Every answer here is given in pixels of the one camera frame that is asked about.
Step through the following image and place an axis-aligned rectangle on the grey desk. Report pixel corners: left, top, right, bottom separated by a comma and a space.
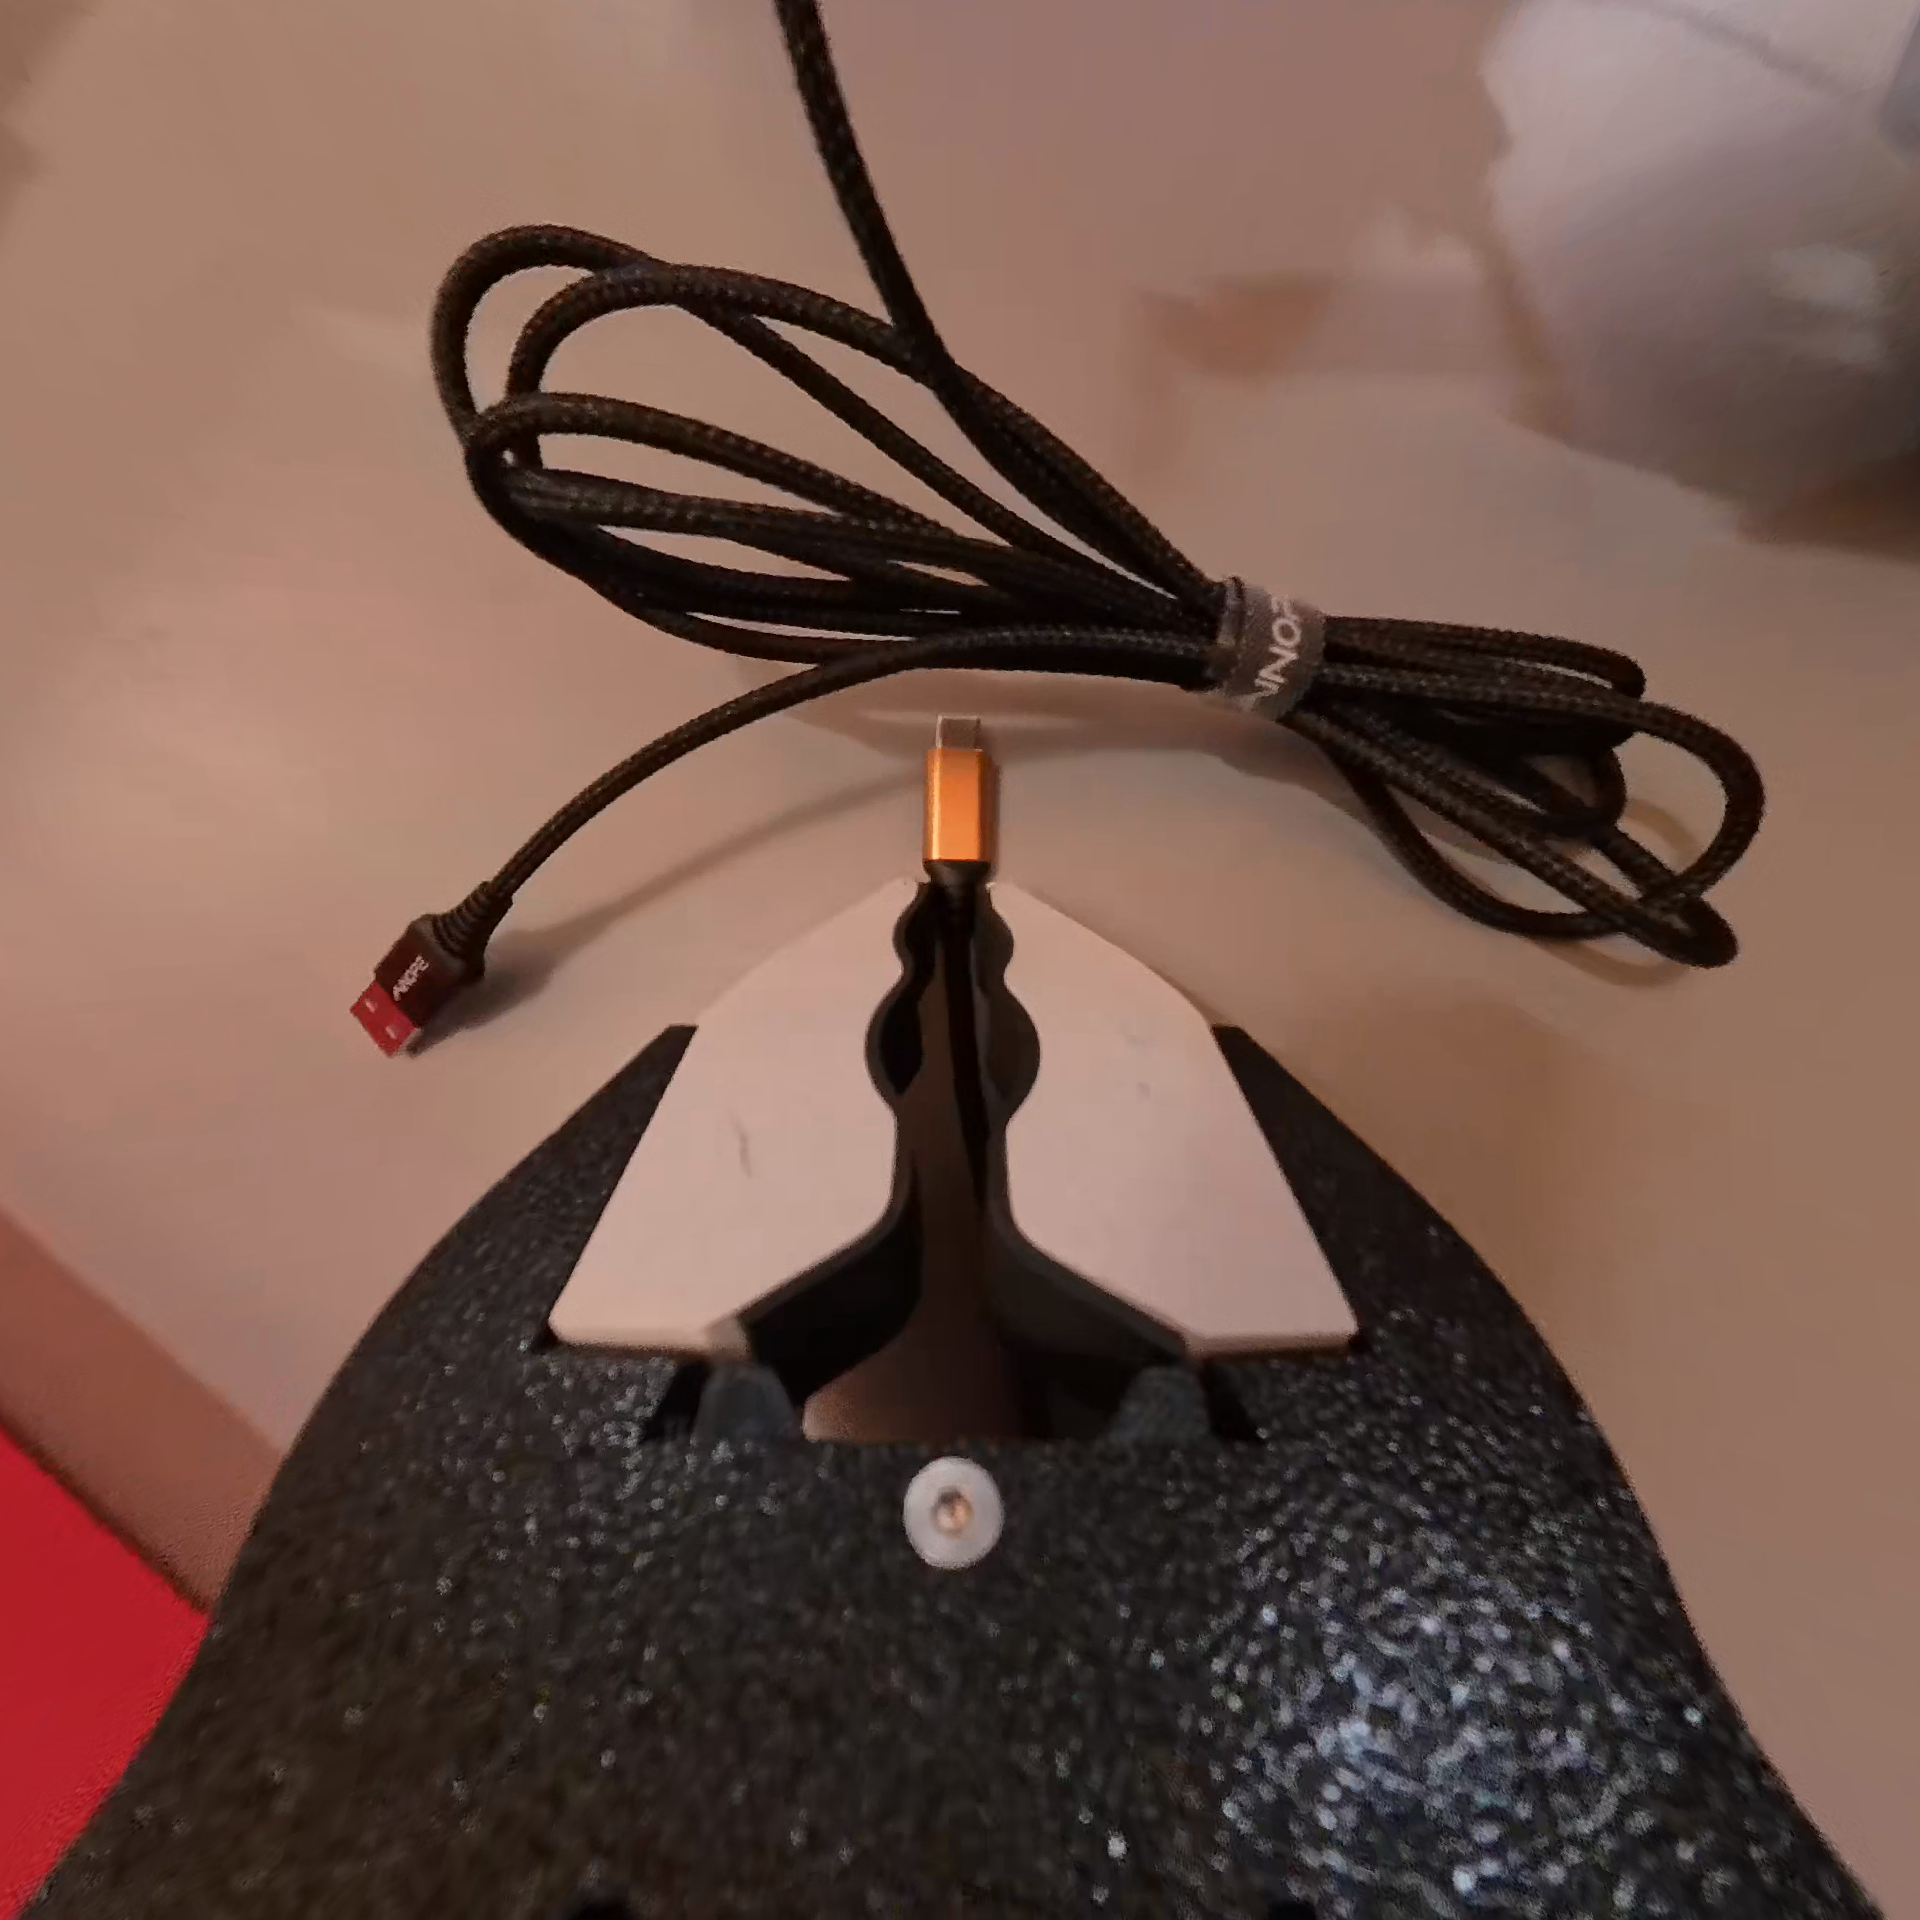
0, 0, 1920, 1920

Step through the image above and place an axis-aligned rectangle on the red plastic bin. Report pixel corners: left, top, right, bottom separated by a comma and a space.
0, 1424, 210, 1920

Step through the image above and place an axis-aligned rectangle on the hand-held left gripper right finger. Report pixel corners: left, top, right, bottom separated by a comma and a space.
966, 882, 1362, 1415

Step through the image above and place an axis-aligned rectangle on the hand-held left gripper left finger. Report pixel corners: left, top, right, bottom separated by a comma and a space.
547, 878, 948, 1396

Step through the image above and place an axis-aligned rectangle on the black braided cable with tie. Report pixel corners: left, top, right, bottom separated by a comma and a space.
345, 0, 1769, 1062

